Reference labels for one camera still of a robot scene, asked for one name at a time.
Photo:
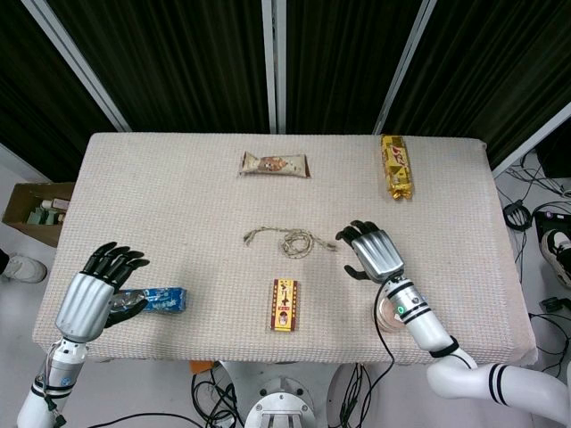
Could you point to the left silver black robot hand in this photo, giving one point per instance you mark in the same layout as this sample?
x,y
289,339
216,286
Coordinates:
x,y
85,303

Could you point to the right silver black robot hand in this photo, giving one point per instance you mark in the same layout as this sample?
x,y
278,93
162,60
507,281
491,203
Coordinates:
x,y
377,254

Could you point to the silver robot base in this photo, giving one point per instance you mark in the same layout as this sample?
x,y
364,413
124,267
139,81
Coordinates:
x,y
278,403

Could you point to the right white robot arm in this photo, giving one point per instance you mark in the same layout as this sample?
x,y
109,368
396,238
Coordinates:
x,y
446,352

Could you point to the round clear plastic cup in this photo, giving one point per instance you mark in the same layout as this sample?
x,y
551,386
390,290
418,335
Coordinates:
x,y
386,314

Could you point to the blue cookie package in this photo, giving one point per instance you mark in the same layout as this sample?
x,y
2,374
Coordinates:
x,y
160,299

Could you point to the yellow gold snack package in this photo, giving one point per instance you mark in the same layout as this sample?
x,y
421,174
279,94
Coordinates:
x,y
396,167

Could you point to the brown cardboard box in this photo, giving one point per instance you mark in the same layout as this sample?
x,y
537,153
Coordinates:
x,y
31,214

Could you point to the red yellow snack box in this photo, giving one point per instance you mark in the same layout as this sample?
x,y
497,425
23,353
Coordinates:
x,y
285,305

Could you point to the orange tag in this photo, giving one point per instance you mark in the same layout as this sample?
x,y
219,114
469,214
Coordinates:
x,y
201,366

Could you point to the brown white snack wrapper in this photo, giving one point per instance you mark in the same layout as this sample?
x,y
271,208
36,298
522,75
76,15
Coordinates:
x,y
274,164

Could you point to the beige woven tablecloth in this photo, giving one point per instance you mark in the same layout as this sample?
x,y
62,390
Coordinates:
x,y
223,214

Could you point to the black white sneaker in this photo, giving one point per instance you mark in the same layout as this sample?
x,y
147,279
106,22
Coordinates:
x,y
557,254

